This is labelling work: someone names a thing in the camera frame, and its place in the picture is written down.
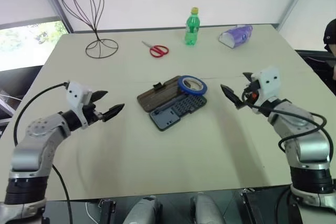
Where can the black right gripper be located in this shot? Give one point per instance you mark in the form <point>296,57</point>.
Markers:
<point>250,93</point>

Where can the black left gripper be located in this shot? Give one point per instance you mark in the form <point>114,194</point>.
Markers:
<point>90,112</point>

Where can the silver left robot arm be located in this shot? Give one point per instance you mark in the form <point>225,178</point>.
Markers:
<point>39,140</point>

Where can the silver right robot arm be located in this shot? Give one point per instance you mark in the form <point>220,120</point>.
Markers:
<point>307,140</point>

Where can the tool bit case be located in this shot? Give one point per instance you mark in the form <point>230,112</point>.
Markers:
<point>168,108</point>

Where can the blue tape roll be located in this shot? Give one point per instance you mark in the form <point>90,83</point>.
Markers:
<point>193,87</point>

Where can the purple tissue pack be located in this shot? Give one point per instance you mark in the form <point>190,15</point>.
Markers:
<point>236,36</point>

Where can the green plastic bottle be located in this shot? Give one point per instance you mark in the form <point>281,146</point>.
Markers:
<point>192,30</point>

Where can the window with green view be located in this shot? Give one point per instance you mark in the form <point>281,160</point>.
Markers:
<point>29,37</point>

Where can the person in black cap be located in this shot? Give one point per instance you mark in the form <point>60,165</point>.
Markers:
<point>330,35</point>

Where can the grey rounded robot leg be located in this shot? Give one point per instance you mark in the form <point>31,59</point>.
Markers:
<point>207,208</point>
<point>141,211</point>

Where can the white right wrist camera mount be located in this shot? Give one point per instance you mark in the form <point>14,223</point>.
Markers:
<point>267,82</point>

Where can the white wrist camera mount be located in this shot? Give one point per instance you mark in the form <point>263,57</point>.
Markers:
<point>74,95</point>
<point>267,82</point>

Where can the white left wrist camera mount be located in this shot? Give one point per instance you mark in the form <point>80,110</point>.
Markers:
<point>74,95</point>

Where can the black metal frame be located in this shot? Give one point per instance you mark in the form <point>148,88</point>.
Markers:
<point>15,85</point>

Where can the black bracket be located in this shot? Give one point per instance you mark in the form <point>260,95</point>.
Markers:
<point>108,211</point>
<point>250,205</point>

